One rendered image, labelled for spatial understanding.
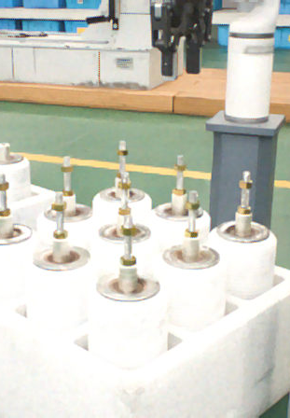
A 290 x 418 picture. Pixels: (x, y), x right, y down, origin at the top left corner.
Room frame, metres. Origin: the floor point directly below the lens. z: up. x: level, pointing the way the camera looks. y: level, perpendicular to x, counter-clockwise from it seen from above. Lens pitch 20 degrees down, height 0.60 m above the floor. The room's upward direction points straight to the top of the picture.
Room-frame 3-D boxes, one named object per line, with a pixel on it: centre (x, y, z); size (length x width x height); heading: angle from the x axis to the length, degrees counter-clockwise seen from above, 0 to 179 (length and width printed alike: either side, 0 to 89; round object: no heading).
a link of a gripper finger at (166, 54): (0.92, -0.05, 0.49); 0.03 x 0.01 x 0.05; 146
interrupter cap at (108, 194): (1.04, 0.00, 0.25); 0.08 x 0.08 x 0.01
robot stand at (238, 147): (1.41, -0.26, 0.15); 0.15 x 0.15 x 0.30; 69
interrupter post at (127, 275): (0.71, 0.00, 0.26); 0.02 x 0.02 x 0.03
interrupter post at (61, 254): (0.79, 0.08, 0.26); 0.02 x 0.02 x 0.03
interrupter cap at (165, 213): (0.96, -0.08, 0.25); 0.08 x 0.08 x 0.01
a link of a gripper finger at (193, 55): (0.99, -0.10, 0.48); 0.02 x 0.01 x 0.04; 56
